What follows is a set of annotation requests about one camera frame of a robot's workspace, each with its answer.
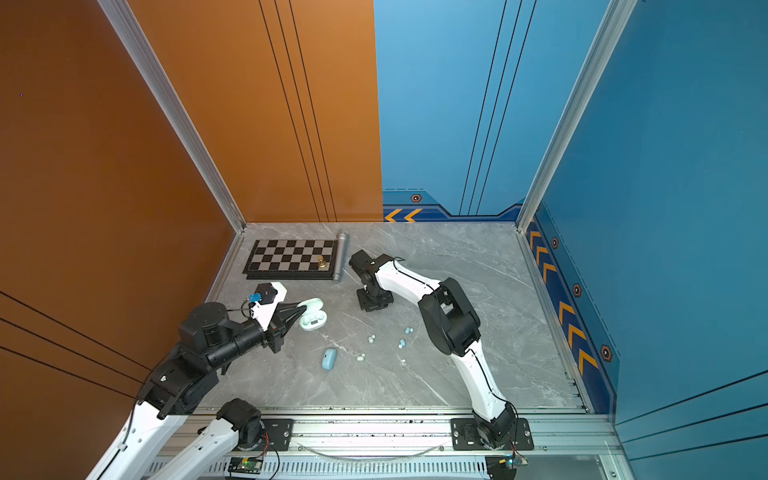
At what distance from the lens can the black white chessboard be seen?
1041 mm

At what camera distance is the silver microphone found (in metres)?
1.05

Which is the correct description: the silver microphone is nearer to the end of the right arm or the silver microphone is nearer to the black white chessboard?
the black white chessboard
